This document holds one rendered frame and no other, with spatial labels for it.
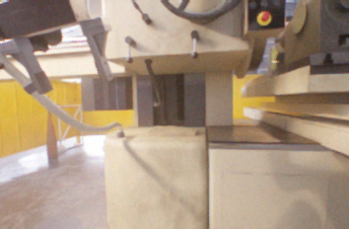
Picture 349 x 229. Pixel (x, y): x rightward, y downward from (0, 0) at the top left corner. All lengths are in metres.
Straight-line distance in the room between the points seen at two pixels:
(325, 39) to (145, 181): 1.06
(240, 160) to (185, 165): 0.28
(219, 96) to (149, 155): 0.82
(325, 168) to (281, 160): 0.20
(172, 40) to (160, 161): 0.64
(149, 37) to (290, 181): 1.01
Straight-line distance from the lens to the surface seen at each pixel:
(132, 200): 1.20
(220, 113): 1.59
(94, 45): 0.35
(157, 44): 1.00
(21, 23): 0.40
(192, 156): 1.01
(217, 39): 0.97
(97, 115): 3.96
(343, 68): 0.99
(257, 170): 1.06
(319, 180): 1.17
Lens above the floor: 0.83
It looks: 4 degrees down
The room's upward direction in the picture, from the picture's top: 1 degrees counter-clockwise
